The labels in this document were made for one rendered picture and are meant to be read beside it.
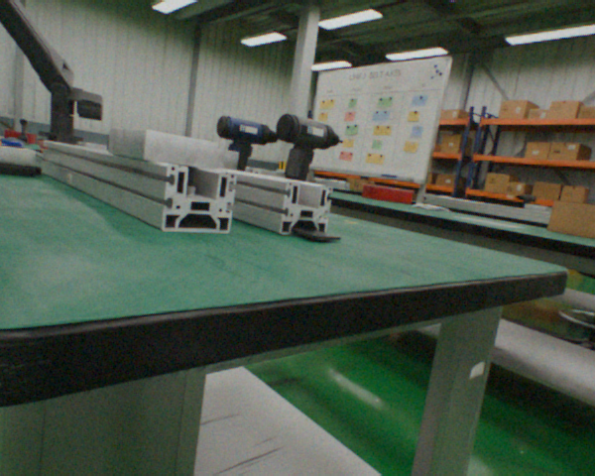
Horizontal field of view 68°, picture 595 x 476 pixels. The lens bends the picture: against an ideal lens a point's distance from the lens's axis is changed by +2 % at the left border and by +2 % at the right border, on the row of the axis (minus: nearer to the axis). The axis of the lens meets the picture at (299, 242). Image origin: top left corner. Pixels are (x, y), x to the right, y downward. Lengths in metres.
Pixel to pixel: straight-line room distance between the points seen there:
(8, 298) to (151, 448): 0.21
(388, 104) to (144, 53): 10.07
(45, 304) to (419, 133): 3.65
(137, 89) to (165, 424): 12.86
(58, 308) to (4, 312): 0.02
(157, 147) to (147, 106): 12.63
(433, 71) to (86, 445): 3.73
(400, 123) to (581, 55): 8.29
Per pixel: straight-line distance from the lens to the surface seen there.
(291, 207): 0.68
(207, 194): 0.63
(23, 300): 0.30
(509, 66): 12.49
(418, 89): 3.95
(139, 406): 0.42
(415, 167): 3.81
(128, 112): 13.07
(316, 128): 0.97
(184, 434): 0.46
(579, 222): 2.43
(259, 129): 1.20
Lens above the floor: 0.88
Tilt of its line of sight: 9 degrees down
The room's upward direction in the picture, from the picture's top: 8 degrees clockwise
